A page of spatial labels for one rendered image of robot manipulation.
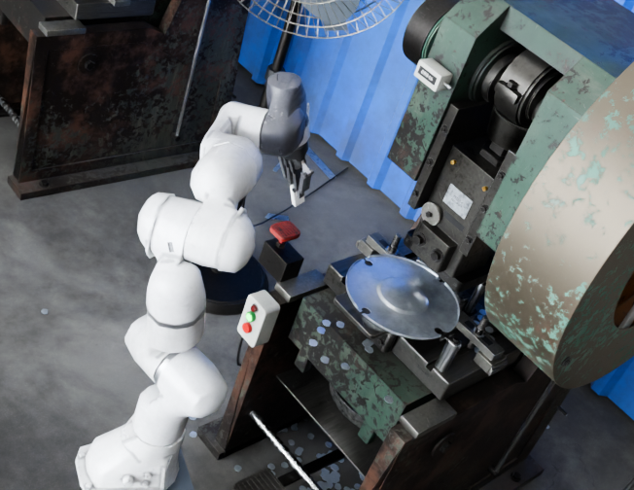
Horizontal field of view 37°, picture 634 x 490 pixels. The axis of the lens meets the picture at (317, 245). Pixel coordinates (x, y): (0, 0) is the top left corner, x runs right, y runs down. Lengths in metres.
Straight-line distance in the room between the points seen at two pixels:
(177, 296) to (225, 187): 0.21
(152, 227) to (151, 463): 0.59
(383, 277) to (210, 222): 0.75
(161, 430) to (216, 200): 0.54
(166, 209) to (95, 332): 1.40
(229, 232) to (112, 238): 1.77
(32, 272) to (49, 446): 0.70
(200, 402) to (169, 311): 0.23
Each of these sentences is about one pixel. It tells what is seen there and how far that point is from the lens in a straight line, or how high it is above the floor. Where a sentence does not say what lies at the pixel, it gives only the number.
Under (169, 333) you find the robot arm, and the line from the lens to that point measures 1.77.
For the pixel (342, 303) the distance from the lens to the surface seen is 2.22.
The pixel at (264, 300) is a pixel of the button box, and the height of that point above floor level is 0.63.
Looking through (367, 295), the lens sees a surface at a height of 0.78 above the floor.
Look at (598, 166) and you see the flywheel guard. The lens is 1.61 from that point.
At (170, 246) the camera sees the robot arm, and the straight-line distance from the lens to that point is 1.72.
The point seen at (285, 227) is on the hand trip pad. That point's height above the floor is 0.76.
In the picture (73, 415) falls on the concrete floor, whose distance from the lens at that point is 2.85.
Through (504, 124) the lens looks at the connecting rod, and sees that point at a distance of 2.10.
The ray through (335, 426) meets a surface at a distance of 2.60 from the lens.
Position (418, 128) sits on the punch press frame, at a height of 1.17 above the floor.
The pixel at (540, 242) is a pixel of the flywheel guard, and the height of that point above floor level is 1.33.
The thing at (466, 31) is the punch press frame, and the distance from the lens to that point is 2.04.
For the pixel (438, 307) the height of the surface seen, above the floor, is 0.78.
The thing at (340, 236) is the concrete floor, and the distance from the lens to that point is 3.75.
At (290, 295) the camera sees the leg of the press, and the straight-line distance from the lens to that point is 2.40.
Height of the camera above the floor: 2.19
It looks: 37 degrees down
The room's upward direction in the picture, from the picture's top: 21 degrees clockwise
